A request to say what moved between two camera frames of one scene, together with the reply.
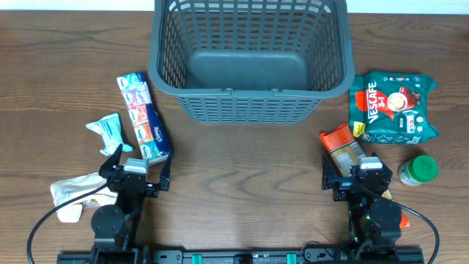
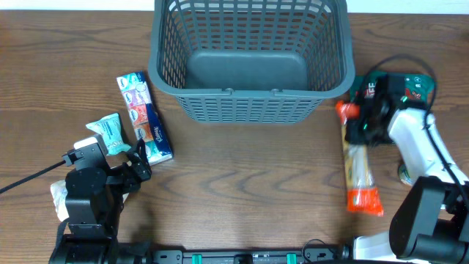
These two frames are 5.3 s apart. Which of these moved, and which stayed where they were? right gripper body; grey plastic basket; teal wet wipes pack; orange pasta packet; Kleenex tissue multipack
Moved: right gripper body; orange pasta packet
Stayed: grey plastic basket; Kleenex tissue multipack; teal wet wipes pack
